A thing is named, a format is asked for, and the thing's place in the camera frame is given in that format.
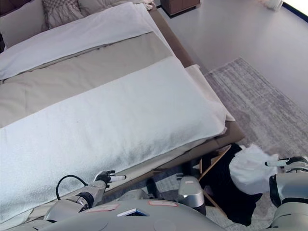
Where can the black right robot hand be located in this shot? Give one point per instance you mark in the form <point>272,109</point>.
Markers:
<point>279,163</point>

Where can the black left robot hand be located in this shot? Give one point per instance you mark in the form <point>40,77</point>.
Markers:
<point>103,177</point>

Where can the white garment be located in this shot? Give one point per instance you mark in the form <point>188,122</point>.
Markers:
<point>250,170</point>

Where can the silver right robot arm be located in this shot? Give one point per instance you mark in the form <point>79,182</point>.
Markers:
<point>287,187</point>

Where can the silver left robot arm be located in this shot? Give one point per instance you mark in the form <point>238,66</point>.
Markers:
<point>79,199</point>

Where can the white terry bed throw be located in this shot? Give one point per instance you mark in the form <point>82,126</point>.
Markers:
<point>108,120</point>

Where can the black cloth in basket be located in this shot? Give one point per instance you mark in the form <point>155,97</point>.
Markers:
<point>238,207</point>

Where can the bed with white blanket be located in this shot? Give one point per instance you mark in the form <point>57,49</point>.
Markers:
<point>178,45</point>

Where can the silver left robot leg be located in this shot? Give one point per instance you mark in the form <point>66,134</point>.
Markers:
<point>144,191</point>

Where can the silver robot leg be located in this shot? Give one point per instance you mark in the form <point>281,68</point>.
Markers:
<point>144,191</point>
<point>192,192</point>

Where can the grey striped rug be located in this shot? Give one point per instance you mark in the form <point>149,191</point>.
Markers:
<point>260,101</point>

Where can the silver robot torso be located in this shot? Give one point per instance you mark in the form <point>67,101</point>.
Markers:
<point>156,219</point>

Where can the silver right robot leg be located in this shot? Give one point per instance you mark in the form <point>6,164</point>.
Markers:
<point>192,192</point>

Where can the beige duvet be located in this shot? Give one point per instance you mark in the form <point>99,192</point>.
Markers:
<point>84,72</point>

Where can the white folded top sheet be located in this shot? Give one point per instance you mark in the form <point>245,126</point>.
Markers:
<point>84,33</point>

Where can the patterned beige pillow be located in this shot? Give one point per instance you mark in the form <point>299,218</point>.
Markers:
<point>62,13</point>

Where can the plain cream pillow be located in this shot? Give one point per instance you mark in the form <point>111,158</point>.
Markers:
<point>21,26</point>
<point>103,6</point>

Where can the cream crumpled cloth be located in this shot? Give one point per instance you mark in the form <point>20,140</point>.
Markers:
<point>144,3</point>

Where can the brown wooden nightstand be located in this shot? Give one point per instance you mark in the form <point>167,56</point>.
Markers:
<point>179,6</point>

